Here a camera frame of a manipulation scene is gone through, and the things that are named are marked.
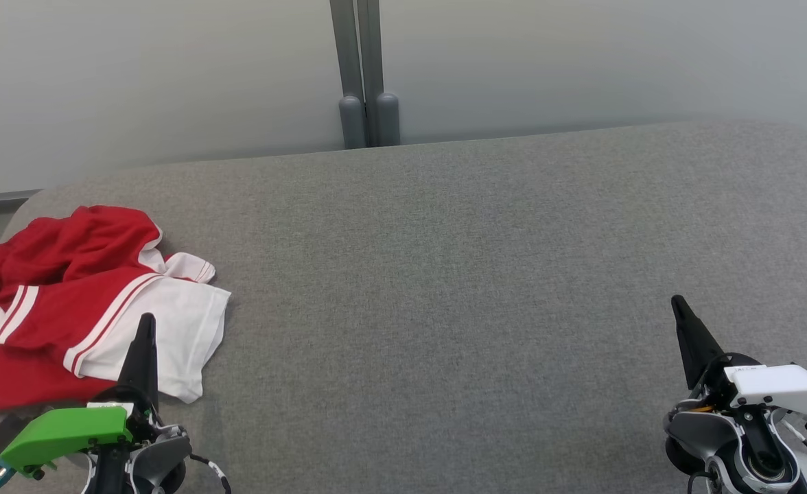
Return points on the grey metal post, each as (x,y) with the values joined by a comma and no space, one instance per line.
(352,123)
(388,120)

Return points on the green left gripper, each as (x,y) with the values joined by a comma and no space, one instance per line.
(67,432)

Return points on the red white basketball jersey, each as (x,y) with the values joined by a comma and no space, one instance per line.
(40,329)

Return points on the red basketball shorts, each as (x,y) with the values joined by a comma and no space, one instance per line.
(95,240)

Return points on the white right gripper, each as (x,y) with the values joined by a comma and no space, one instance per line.
(781,384)

